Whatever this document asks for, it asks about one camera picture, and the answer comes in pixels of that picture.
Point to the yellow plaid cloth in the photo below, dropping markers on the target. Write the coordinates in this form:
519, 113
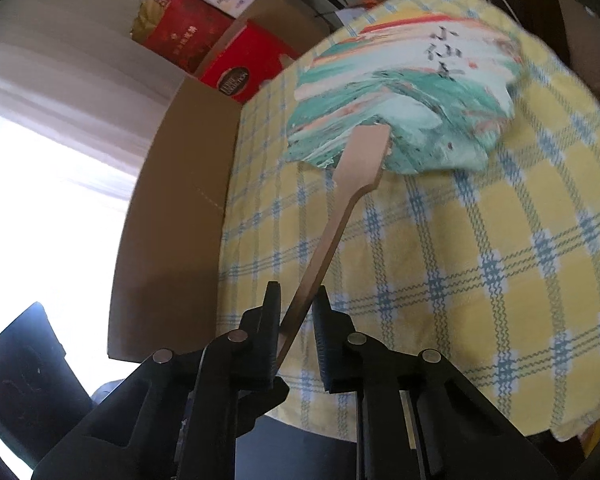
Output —
480, 270

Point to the large brown cardboard box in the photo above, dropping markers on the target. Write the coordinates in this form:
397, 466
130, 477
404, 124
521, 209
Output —
290, 20

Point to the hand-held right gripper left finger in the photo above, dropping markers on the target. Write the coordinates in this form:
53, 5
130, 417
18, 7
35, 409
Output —
272, 345

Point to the white curtain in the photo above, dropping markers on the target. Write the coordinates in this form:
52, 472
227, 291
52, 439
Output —
55, 110

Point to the brown cardboard panel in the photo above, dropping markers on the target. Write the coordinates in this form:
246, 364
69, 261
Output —
180, 210

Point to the red chocolate box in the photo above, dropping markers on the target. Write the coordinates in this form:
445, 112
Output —
250, 55

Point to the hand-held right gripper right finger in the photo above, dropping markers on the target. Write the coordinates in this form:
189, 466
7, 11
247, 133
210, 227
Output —
325, 345

